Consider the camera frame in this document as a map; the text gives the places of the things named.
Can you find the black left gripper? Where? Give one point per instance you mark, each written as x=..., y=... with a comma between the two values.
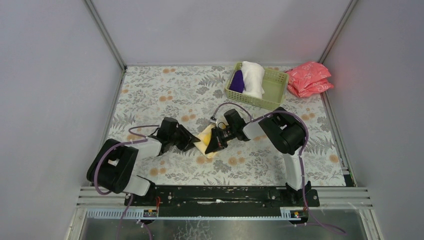
x=180, y=136

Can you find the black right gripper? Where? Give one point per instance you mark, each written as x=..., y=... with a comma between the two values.
x=218, y=139

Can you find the yellow duck towel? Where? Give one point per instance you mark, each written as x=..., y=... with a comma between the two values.
x=204, y=140

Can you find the purple microfibre towel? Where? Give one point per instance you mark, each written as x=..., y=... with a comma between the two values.
x=237, y=83

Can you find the white towel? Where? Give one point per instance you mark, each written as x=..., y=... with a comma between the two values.
x=252, y=74

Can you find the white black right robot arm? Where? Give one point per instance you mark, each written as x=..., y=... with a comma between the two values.
x=286, y=133

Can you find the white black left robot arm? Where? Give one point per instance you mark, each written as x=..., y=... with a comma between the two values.
x=112, y=169

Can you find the green perforated plastic basket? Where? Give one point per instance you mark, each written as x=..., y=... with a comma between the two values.
x=274, y=84

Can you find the pink patterned plastic package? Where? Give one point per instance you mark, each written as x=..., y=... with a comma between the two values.
x=308, y=79

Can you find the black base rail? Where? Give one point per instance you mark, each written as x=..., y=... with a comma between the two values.
x=224, y=201

